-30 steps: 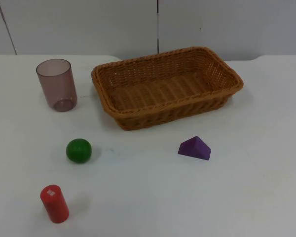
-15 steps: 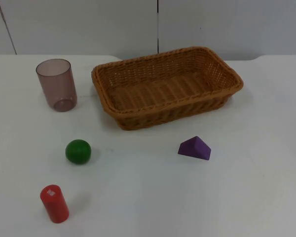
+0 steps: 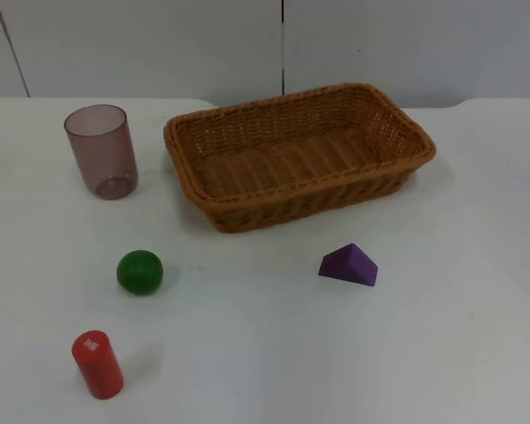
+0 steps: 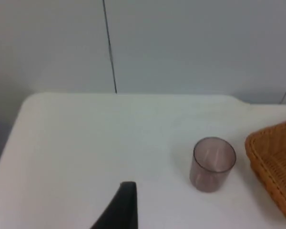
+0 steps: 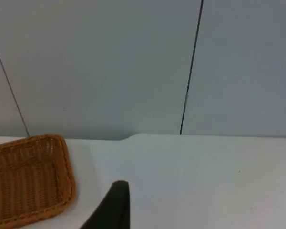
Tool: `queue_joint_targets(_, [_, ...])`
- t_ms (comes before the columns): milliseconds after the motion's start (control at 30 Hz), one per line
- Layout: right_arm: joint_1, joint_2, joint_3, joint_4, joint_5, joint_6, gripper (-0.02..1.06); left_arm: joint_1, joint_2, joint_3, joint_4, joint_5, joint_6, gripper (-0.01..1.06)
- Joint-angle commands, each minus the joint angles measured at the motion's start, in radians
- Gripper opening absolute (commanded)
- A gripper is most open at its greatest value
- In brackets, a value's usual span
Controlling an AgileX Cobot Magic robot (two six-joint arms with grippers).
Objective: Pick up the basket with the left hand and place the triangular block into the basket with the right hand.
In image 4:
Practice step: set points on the pale brown wicker basket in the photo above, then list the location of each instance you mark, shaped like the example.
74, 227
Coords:
274, 164

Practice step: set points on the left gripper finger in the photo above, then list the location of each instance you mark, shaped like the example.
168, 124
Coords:
124, 210

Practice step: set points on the clear cup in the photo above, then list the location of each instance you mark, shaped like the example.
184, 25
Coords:
211, 165

